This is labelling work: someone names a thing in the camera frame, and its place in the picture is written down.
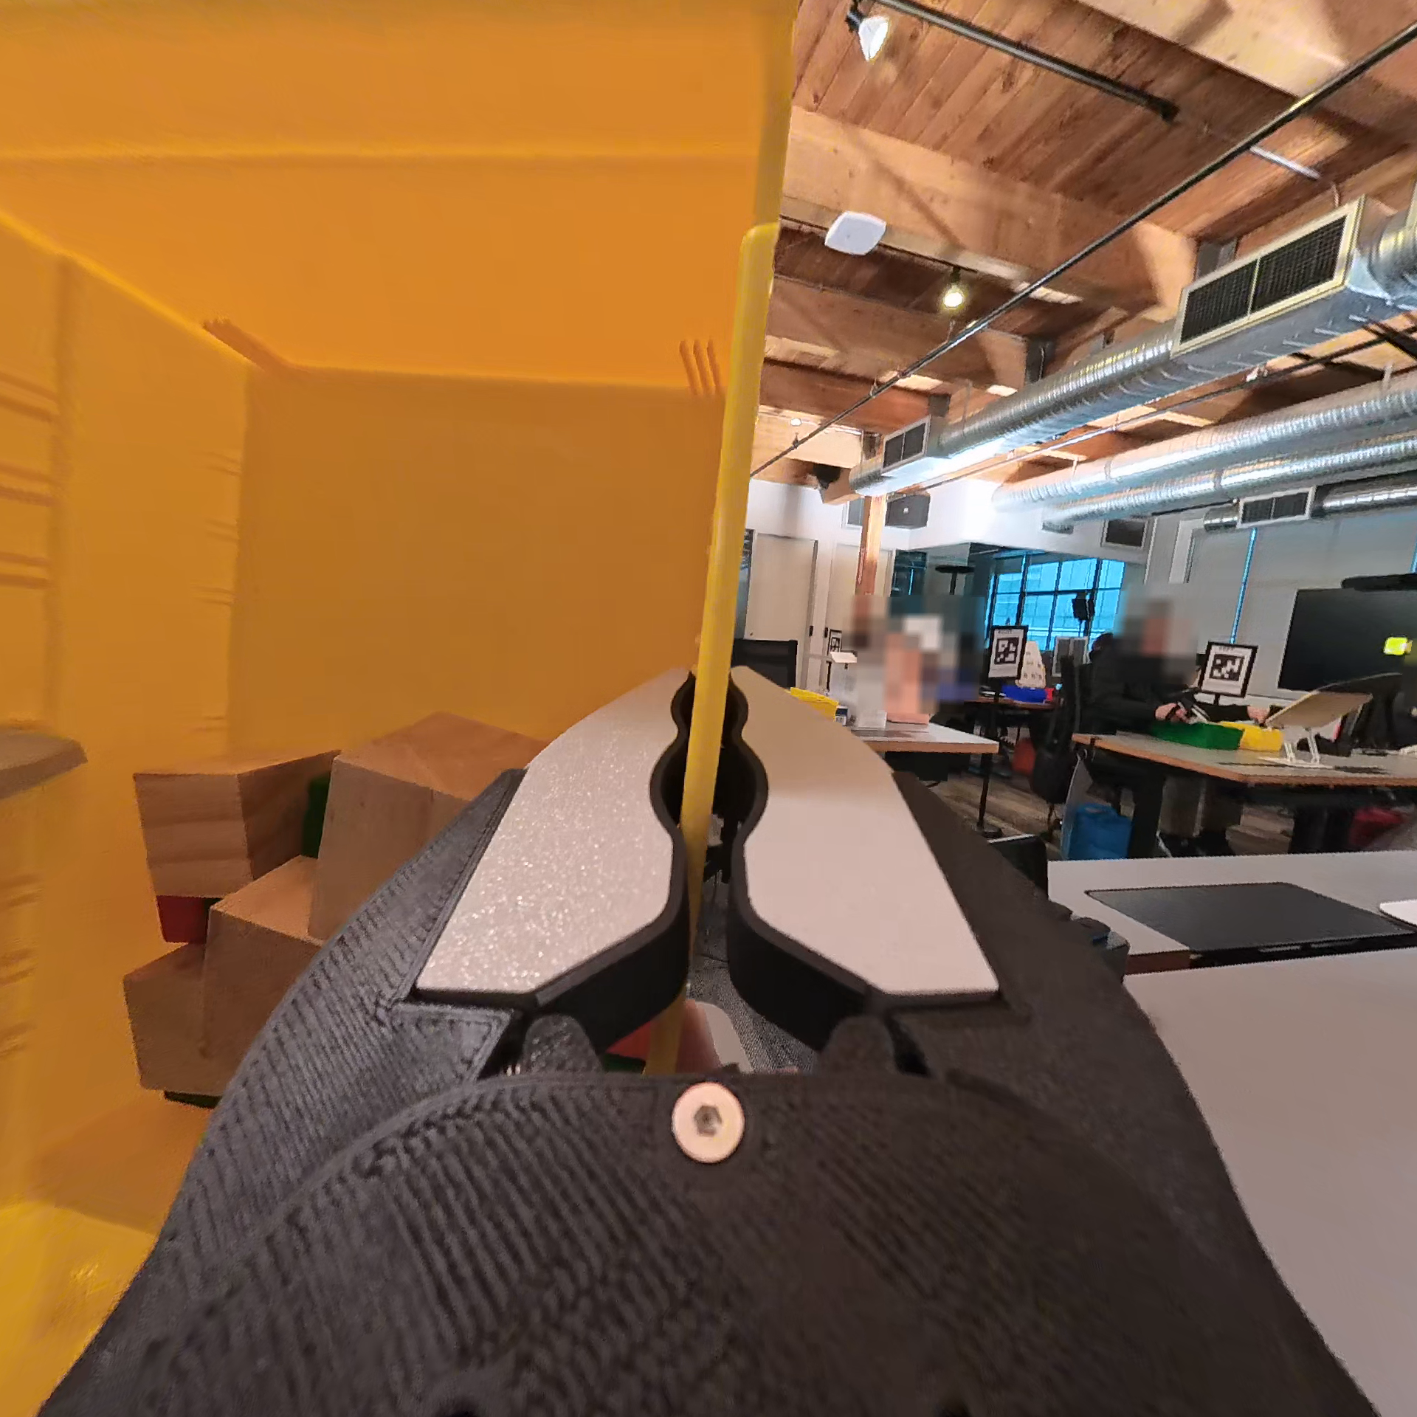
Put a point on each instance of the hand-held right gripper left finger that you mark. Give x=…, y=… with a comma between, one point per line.
x=553, y=875

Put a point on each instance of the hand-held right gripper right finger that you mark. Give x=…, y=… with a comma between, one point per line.
x=851, y=875

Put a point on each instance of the pile of mixed wooden cubes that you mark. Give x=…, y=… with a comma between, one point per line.
x=387, y=808

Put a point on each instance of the yellow plastic box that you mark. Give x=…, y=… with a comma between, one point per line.
x=443, y=277

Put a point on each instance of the wood edged office desk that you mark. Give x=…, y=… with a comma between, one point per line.
x=941, y=736
x=1271, y=770
x=1105, y=875

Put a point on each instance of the small yellow plastic bin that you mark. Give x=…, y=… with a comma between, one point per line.
x=813, y=699
x=1262, y=738

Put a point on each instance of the blue bin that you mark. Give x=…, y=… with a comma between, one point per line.
x=1092, y=833

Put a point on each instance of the black white printed tag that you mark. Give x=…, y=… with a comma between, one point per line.
x=1006, y=652
x=1227, y=669

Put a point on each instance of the grid pane window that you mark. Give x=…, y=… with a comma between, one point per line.
x=1050, y=596

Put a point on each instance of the green plastic bin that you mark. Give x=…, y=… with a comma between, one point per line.
x=1195, y=734

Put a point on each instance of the black desk mat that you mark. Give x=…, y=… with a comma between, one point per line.
x=1250, y=917

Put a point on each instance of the pale laptop stand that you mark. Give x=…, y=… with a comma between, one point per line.
x=1317, y=711

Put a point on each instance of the large black monitor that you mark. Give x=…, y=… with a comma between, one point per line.
x=1338, y=636

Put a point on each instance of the hanging ceiling lamp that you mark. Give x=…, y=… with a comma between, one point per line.
x=951, y=293

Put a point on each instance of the white ceiling access point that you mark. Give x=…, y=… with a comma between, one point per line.
x=853, y=233

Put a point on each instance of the long black ceiling pipe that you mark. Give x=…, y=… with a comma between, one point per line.
x=1105, y=228

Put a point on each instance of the white track spotlight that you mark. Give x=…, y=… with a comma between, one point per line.
x=870, y=35

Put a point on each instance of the black wall speaker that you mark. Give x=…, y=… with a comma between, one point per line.
x=907, y=510

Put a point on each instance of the silver duct with vent grilles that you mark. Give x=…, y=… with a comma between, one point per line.
x=1050, y=394

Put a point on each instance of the silver ventilation duct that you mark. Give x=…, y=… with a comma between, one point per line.
x=1216, y=485
x=1216, y=445

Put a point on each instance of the black ceiling track rail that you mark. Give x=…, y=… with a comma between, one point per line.
x=1029, y=61

